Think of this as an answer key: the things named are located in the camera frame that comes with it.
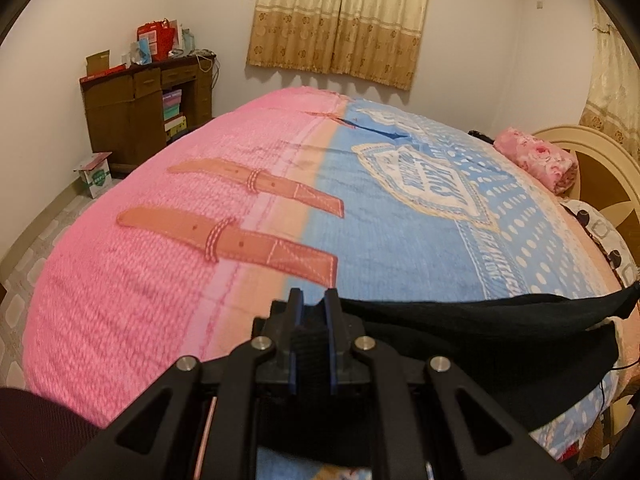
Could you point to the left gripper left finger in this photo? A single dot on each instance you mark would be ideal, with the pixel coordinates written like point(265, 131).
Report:
point(159, 435)

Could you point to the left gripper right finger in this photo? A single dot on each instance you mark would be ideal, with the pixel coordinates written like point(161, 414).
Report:
point(459, 433)

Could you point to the black garment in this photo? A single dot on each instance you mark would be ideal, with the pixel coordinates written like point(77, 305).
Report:
point(548, 360)

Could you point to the blue pink bedspread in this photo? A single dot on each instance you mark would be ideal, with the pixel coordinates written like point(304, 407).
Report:
point(239, 229)

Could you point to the grey patterned pillow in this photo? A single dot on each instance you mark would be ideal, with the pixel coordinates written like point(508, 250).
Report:
point(610, 242)

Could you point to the white green box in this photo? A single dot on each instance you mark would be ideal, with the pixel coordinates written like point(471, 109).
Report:
point(95, 174)

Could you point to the pink floral folded blanket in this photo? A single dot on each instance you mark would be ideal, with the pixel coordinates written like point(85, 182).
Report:
point(555, 168)

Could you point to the cream wooden headboard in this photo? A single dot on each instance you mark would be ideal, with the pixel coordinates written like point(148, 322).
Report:
point(608, 177)

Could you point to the beige side curtain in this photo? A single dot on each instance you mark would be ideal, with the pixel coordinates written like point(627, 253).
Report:
point(612, 105)

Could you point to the brown cardboard box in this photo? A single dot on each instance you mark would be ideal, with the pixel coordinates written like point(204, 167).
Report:
point(98, 63)

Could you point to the red gift bag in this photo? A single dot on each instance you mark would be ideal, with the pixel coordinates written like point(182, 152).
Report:
point(160, 36)

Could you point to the beige window curtain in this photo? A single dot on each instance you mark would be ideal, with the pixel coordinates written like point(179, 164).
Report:
point(373, 40)

